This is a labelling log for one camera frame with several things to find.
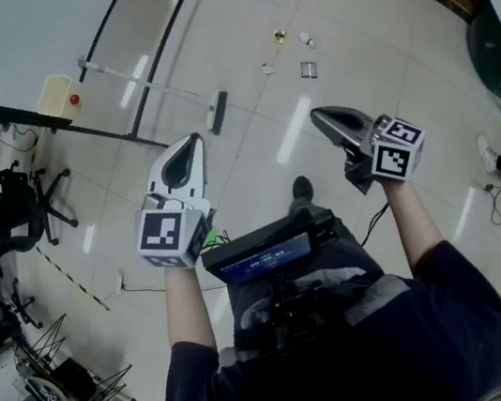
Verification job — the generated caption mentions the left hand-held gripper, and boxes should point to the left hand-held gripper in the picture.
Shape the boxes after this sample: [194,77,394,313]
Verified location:
[119,131,224,277]

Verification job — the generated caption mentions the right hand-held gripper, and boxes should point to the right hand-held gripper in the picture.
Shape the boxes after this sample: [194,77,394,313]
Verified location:
[309,89,435,203]

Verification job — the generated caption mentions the white broom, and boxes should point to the white broom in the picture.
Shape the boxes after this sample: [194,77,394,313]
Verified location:
[75,32,236,158]

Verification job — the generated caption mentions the person's right forearm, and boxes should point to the person's right forearm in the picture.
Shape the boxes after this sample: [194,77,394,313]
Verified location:
[378,171,452,284]

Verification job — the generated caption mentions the person's left forearm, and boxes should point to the person's left forearm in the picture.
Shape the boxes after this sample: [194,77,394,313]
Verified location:
[156,260,220,361]

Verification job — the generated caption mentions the person's right black shoe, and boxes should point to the person's right black shoe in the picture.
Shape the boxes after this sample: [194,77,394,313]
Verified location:
[289,173,317,204]

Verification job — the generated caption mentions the black chest-mounted screen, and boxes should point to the black chest-mounted screen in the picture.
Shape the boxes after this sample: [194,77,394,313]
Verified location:
[195,203,344,292]

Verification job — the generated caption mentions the person's grey trousers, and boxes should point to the person's grey trousers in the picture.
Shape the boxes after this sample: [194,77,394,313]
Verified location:
[212,183,394,341]

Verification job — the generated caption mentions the yellow black striped tape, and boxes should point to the yellow black striped tape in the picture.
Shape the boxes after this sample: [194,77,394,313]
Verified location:
[36,236,112,322]

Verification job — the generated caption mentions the beige box with red button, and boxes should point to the beige box with red button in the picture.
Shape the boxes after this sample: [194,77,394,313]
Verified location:
[31,69,85,124]

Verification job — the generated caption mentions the grey chest harness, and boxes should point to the grey chest harness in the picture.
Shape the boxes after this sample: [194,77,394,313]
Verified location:
[224,254,421,364]

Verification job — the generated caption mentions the person's dark shirt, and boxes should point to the person's dark shirt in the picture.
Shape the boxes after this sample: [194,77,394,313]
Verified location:
[139,228,501,401]

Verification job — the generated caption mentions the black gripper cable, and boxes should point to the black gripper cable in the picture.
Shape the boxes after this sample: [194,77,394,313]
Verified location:
[354,201,397,248]

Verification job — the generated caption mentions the black wire rack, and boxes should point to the black wire rack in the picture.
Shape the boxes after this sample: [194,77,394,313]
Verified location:
[11,303,140,401]

